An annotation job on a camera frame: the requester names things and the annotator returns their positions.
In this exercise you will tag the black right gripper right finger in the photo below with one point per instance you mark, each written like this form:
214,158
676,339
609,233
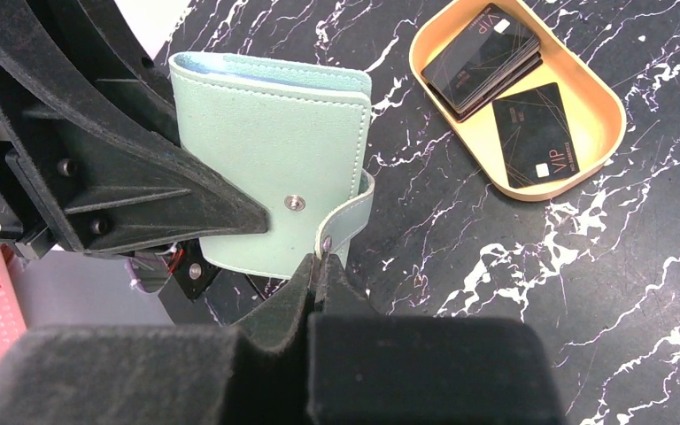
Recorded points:
364,367

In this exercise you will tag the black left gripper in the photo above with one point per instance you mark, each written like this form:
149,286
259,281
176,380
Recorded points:
90,157

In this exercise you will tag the orange oval tray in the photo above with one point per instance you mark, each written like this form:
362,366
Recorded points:
596,118

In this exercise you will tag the mint green card holder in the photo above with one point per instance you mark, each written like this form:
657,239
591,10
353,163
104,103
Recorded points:
290,135

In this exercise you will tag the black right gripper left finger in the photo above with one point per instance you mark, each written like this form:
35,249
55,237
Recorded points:
252,372

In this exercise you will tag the black credit card stack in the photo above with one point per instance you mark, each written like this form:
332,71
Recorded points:
493,50

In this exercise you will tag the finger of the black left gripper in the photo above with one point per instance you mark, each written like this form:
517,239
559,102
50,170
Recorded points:
100,44

